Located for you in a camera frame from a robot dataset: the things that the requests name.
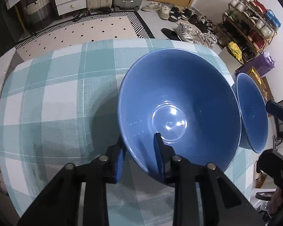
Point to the patterned rug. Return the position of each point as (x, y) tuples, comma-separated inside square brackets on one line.
[(85, 33)]

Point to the striped laundry basket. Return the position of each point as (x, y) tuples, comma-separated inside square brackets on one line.
[(39, 11)]

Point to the yellow plastic bag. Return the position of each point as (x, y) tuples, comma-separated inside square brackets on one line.
[(235, 50)]

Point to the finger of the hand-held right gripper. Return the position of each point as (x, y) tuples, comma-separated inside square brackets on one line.
[(273, 162), (277, 109)]

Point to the purple plastic bag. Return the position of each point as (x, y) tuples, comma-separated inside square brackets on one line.
[(261, 62)]

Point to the grey cardboard sheet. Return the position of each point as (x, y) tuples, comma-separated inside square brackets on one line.
[(226, 56)]

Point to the wooden shoe rack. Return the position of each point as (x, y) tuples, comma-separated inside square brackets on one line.
[(250, 28)]

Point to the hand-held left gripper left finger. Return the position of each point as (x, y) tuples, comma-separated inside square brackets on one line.
[(119, 167)]

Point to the teal checked tablecloth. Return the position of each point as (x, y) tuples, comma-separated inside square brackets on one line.
[(49, 98)]

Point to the blue bowl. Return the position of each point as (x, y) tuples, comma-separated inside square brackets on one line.
[(179, 87), (250, 113)]

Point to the brown patterned mat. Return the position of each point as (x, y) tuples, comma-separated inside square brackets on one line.
[(270, 89)]

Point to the row of shoes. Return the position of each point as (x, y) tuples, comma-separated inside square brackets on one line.
[(165, 11)]

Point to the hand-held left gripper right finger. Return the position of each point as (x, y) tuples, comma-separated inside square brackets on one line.
[(159, 157)]

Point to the cardboard box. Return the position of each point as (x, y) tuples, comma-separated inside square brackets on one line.
[(256, 74)]

